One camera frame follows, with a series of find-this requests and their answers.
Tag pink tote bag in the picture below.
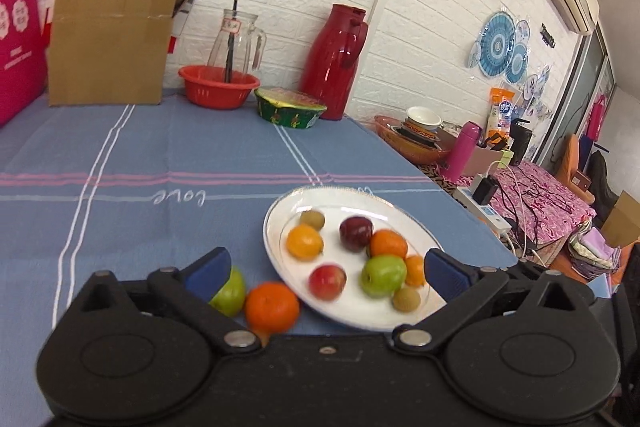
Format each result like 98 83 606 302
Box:
0 0 48 124

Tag small green apple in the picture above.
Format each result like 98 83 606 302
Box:
209 267 246 317

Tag wooden brown tray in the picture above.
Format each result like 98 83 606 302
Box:
373 115 449 166

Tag black straw in pitcher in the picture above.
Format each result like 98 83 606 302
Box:
224 0 238 83

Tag orange snack packet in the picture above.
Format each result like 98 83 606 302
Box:
485 88 515 144

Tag tan longan fruit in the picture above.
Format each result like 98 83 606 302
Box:
299 209 326 231

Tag glass pitcher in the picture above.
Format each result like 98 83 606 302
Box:
206 9 267 75

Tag small orange kumquat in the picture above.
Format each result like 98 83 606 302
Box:
405 255 426 288

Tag yellow orange kumquat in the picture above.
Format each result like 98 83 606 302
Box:
285 223 324 261

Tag pink water bottle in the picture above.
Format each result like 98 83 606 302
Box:
442 121 482 183

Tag red plastic basket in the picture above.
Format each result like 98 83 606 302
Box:
178 65 260 110

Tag brown cardboard box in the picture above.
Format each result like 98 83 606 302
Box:
48 0 176 106

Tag large orange tangerine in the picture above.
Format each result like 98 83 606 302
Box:
244 282 300 335

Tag large green apple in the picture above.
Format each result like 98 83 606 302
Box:
359 256 407 298

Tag blue striped tablecloth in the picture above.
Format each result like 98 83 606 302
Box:
1 94 514 426

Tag orange tangerine with stem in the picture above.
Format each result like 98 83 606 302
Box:
367 229 409 259

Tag white ceramic plate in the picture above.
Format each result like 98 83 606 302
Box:
262 186 445 332

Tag red pink small apple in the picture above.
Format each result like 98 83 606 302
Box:
308 263 347 301

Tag green patterned foil bowl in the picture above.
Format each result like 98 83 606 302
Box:
254 87 326 129

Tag white power strip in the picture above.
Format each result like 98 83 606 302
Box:
452 186 511 237

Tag black mug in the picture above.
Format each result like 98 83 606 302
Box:
510 118 533 167

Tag white bowl on dishes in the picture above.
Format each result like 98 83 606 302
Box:
406 106 442 130

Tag black power adapter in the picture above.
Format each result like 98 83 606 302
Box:
472 176 499 206

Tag dark red apple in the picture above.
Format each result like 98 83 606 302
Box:
340 216 373 253

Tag pink floral side tablecloth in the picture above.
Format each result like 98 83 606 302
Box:
416 158 599 266

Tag red thermos jug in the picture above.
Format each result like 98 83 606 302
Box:
299 4 369 120

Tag blue patterned wall fans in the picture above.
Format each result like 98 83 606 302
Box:
465 11 532 86

